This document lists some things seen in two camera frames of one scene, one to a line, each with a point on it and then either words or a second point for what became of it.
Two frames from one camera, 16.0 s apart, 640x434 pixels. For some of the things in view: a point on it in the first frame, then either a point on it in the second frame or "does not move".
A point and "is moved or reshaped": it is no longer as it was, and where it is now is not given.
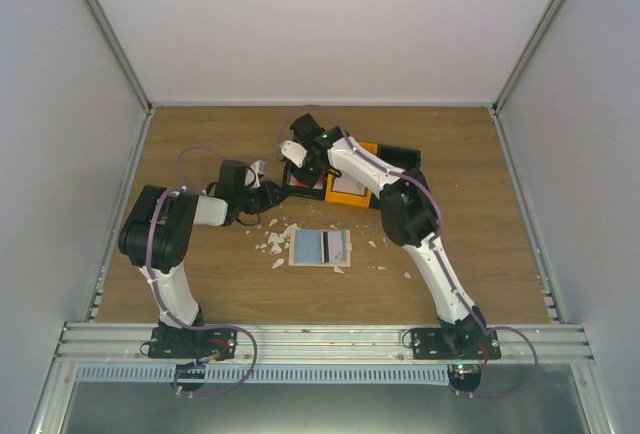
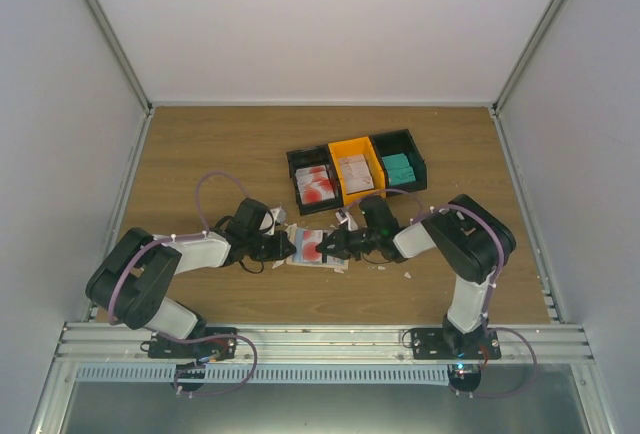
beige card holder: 319,248 does not move
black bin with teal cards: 405,193 is moved or reshaped
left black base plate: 202,345 does not move
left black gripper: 270,195 to 281,242
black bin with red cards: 298,188 is moved or reshaped
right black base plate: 463,343 does not move
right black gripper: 310,182 to 342,248
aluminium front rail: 83,342 does not move
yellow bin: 349,189 is moved or reshaped
